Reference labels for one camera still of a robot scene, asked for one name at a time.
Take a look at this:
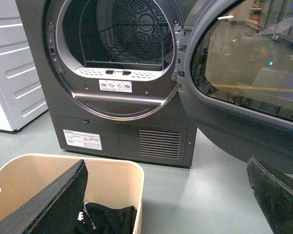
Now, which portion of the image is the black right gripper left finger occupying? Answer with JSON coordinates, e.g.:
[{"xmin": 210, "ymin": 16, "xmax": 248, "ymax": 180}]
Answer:
[{"xmin": 0, "ymin": 159, "xmax": 88, "ymax": 234}]

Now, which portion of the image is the dark grey tumble dryer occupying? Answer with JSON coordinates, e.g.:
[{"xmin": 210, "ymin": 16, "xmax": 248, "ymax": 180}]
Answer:
[{"xmin": 16, "ymin": 0, "xmax": 197, "ymax": 168}]

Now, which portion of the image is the white washing machine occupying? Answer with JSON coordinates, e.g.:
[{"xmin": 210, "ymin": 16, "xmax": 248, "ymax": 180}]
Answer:
[{"xmin": 0, "ymin": 0, "xmax": 48, "ymax": 132}]

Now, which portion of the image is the beige laundry hamper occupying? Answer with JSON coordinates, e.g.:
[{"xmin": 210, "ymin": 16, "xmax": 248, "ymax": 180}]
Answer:
[{"xmin": 0, "ymin": 154, "xmax": 145, "ymax": 234}]

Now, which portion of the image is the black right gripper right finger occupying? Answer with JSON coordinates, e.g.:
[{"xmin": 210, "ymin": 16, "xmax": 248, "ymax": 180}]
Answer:
[{"xmin": 247, "ymin": 156, "xmax": 293, "ymax": 234}]

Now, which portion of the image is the grey dryer door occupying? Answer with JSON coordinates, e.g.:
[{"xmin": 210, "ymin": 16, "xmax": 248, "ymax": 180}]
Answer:
[{"xmin": 176, "ymin": 0, "xmax": 293, "ymax": 174}]

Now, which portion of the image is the black printed t-shirt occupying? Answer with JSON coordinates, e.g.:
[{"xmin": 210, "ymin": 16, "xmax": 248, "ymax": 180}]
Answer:
[{"xmin": 73, "ymin": 202, "xmax": 137, "ymax": 234}]

